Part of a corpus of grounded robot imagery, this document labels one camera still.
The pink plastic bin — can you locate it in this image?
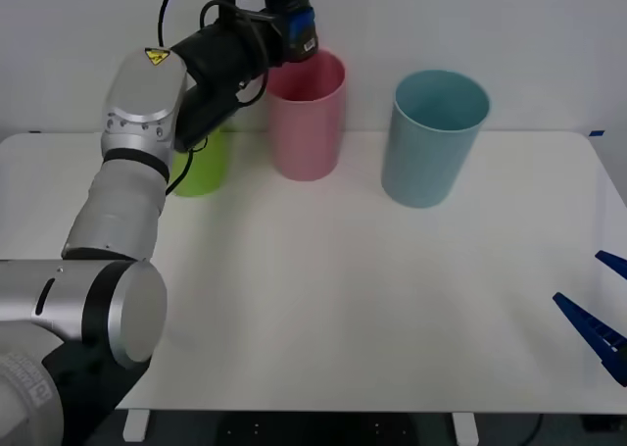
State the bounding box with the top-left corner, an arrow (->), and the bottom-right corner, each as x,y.
265,47 -> 347,181

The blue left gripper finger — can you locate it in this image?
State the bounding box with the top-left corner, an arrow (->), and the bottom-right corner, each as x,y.
285,6 -> 317,45

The white table foot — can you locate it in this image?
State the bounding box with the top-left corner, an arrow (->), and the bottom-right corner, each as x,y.
121,410 -> 151,443
451,412 -> 479,445

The green plastic bin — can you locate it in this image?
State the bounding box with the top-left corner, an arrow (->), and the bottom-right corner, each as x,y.
166,126 -> 231,198

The pale blue plastic bin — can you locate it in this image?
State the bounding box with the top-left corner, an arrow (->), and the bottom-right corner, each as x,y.
380,69 -> 491,209

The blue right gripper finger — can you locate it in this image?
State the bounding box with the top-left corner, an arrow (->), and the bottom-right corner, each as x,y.
594,250 -> 627,276
552,292 -> 627,387

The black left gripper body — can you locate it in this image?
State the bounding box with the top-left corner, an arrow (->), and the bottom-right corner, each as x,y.
246,8 -> 291,70

